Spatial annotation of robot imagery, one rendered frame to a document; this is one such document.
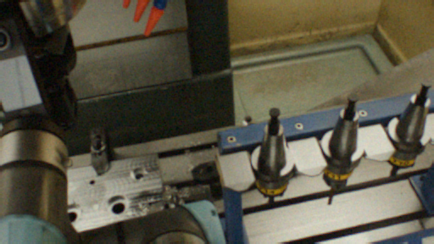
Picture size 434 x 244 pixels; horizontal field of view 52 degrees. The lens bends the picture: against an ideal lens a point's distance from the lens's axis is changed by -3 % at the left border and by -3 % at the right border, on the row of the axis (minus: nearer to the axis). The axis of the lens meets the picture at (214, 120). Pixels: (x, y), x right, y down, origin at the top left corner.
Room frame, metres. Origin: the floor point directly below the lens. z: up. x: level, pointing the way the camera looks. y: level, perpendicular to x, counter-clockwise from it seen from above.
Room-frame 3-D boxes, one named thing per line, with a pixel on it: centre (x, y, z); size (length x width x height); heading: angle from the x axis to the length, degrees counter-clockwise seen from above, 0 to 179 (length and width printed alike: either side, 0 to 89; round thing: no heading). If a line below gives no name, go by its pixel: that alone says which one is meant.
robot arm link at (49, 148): (0.30, 0.19, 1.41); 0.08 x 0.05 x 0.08; 97
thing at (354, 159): (0.42, -0.19, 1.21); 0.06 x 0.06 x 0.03
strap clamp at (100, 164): (0.66, 0.26, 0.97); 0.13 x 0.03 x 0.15; 7
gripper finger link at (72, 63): (0.44, 0.18, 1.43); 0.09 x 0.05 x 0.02; 174
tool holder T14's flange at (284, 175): (0.41, -0.08, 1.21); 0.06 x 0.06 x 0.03
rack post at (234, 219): (0.46, -0.02, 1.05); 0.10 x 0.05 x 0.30; 7
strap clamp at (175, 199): (0.49, 0.08, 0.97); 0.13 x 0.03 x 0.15; 97
